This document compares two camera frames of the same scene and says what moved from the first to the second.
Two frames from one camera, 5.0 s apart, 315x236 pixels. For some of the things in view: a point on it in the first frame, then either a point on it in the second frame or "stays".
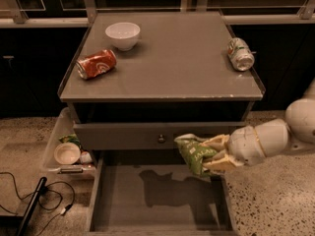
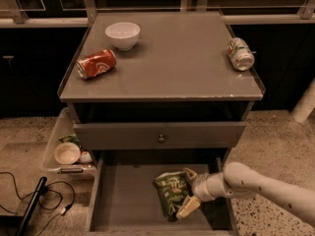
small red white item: x=85 y=157 stays
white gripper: x=244 y=146 → x=201 y=185
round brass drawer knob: x=161 y=139 stays
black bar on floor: x=33 y=202 stays
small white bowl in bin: x=67 y=153 stays
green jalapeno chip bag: x=193 y=152 → x=173 y=188
